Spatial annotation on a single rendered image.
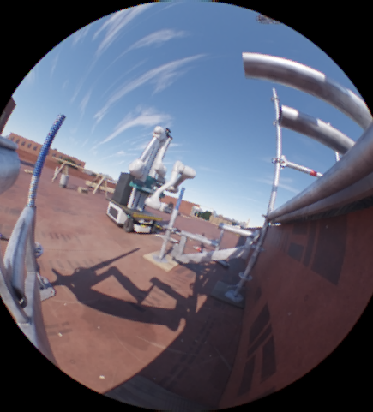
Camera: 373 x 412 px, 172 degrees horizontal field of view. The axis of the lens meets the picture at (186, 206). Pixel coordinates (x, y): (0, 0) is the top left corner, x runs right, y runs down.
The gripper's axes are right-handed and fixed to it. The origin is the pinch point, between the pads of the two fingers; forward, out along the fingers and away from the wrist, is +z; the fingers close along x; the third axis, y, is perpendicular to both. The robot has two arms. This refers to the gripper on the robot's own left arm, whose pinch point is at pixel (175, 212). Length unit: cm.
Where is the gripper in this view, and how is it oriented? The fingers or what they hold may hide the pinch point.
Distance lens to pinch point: 118.9
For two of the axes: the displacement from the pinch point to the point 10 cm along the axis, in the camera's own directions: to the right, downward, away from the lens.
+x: -8.1, -2.9, -5.2
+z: 4.9, 1.4, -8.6
